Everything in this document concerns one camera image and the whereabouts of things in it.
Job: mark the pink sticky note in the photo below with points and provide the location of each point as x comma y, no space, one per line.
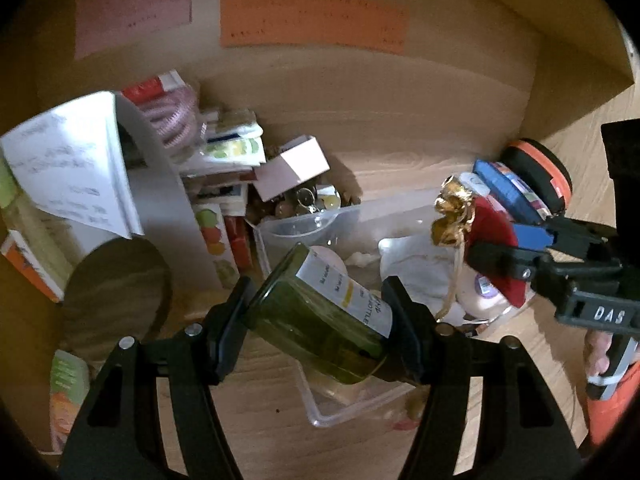
132,10

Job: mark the pink round compact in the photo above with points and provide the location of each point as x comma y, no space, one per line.
482,295

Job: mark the black orange round case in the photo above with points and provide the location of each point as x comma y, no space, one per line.
542,170

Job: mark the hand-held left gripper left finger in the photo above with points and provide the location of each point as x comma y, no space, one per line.
227,340

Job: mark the orange sticky note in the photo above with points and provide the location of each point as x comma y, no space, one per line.
310,22

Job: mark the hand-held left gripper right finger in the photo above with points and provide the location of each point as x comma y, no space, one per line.
407,340

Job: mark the brown cardboard cylinder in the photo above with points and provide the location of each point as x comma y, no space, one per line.
117,295

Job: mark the white paper box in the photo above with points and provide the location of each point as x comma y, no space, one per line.
75,170

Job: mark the blue zip pouch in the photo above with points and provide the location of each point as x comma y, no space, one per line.
510,190

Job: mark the clear plastic container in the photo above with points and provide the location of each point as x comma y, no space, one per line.
360,220

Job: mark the fruit print packet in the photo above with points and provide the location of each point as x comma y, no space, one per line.
217,240

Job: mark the green glass bottle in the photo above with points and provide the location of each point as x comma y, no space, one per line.
325,320

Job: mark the red velvet pouch gold bow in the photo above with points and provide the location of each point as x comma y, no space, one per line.
492,240

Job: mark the orange white box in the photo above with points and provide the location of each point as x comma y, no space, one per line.
30,265

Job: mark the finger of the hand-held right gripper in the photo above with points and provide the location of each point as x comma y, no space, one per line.
505,259
530,235

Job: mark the person's right hand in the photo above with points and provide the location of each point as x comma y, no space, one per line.
596,355

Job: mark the white small carton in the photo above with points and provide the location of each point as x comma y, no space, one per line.
292,167

